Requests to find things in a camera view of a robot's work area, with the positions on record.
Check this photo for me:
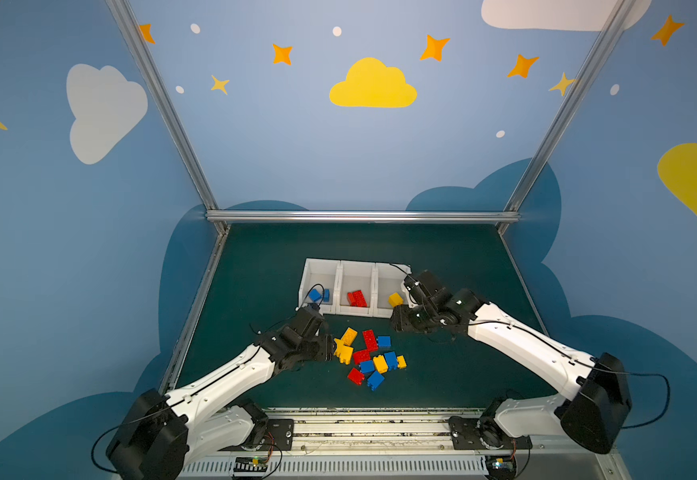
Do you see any yellow lego brick top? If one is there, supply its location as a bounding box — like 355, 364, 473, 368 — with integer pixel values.
388, 292, 405, 308

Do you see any long red lego brick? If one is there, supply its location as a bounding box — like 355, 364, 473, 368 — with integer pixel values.
354, 290, 367, 308

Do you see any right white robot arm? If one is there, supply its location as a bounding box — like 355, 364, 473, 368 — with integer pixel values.
391, 270, 632, 454

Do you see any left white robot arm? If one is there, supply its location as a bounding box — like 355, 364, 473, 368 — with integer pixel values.
106, 304, 336, 479

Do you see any red square lego brick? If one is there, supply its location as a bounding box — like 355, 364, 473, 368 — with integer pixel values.
353, 349, 371, 365

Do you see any right white bin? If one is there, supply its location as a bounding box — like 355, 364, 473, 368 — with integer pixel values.
370, 262, 412, 319

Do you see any white bin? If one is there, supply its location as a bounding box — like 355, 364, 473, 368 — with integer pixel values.
334, 260, 377, 317
298, 258, 340, 314
370, 262, 412, 319

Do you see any long red brick centre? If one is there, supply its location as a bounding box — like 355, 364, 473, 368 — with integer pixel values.
362, 330, 379, 353

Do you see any red lego brick bottom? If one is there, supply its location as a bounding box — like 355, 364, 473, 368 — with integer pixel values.
348, 368, 365, 386

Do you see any left white bin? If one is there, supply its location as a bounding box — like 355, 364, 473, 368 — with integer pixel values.
298, 258, 340, 314

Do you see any middle white bin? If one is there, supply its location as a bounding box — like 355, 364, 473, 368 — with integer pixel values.
334, 260, 377, 317

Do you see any blue lego brick bottom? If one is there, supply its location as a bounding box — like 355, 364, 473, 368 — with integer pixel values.
366, 371, 385, 391

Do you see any left control circuit board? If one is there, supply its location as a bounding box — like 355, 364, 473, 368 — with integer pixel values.
232, 456, 270, 476

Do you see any control circuit board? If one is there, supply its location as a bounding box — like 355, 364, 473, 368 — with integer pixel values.
232, 456, 270, 476
485, 456, 517, 480

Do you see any right control circuit board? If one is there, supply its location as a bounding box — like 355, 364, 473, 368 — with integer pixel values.
485, 456, 517, 480

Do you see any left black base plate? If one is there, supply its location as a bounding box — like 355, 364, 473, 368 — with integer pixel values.
226, 419, 294, 452

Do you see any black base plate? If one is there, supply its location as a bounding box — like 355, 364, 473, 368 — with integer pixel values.
447, 416, 533, 450
226, 419, 294, 452

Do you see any aluminium front rail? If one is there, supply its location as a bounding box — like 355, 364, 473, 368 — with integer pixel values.
185, 409, 616, 456

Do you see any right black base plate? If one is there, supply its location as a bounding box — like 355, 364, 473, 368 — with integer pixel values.
447, 416, 533, 450

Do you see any aluminium frame back bar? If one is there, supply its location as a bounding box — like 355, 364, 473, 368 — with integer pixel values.
206, 210, 520, 224

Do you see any white slotted cable duct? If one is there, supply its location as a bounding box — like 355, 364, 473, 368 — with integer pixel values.
178, 455, 487, 479

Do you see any aluminium frame right post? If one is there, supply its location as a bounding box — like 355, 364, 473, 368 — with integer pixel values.
497, 0, 637, 236

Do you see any aluminium frame post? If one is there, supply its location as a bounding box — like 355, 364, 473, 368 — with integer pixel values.
106, 0, 218, 212
497, 0, 637, 236

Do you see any aluminium frame left post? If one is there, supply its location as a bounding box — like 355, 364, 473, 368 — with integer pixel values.
106, 0, 218, 212

